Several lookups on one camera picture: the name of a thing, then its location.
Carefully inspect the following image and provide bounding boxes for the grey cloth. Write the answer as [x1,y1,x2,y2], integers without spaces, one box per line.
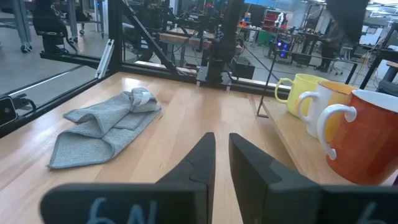
[48,87,163,170]

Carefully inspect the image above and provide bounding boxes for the wooden shelf black wire frame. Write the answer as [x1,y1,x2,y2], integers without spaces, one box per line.
[256,49,398,187]

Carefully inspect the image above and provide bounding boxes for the person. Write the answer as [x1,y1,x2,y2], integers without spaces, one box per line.
[315,17,346,72]

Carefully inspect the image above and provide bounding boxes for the yellow-green mug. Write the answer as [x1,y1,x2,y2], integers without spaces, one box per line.
[274,73,329,118]

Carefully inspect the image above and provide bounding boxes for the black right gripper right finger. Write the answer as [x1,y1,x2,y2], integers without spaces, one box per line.
[229,133,398,224]

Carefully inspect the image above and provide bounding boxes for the red drawer cabinet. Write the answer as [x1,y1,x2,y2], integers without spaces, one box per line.
[262,9,281,32]

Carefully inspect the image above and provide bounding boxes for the black office chair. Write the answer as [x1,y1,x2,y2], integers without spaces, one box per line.
[32,0,78,55]

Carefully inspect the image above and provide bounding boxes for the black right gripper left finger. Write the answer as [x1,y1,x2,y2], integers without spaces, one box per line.
[40,132,216,224]

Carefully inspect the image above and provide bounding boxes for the black computer blue lights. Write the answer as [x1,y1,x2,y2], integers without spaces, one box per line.
[275,39,292,60]

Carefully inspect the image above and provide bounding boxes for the orange mug white handle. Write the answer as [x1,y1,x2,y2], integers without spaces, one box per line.
[297,80,359,139]

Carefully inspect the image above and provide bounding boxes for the black camera box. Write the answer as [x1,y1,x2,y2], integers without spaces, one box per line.
[0,95,18,128]

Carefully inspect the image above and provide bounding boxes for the black aluminium table frame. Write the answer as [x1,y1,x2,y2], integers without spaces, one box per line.
[0,0,292,138]

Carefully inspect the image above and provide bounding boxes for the red mug white inside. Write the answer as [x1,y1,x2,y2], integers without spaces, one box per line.
[317,89,398,186]

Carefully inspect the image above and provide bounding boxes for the wooden workbench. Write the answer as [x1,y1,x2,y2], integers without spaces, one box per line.
[159,27,244,52]

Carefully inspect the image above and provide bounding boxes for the silver aluminium bar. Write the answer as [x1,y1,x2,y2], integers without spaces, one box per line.
[95,39,115,80]

